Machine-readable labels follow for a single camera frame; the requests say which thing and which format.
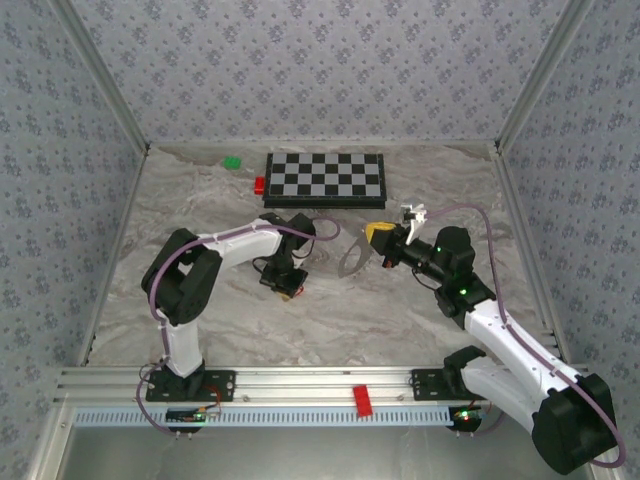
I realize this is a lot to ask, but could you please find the leaf-shaped metal plate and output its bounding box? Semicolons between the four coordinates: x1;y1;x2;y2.
337;230;375;279

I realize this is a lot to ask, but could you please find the black grey folding chessboard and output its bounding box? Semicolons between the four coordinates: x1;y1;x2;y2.
263;152;389;210

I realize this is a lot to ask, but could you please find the long red toy brick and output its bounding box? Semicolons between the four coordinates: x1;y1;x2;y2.
352;384;375;418

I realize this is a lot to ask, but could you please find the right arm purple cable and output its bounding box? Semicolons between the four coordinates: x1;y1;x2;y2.
424;202;628;470

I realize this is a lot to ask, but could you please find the aluminium side rail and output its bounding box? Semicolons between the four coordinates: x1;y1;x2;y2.
77;147;151;369
492;144;571;369

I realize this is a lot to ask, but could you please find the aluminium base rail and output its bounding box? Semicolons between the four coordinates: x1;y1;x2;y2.
55;365;594;407

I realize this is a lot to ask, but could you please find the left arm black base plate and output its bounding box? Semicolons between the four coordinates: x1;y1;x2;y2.
145;368;237;404

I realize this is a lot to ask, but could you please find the white slotted cable duct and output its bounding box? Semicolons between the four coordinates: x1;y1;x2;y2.
74;405;459;429

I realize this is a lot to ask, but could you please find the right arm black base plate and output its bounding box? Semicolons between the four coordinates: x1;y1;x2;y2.
410;368;504;401

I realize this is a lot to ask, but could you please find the aluminium corner post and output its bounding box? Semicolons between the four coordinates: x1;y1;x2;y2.
494;0;599;154
52;0;151;154

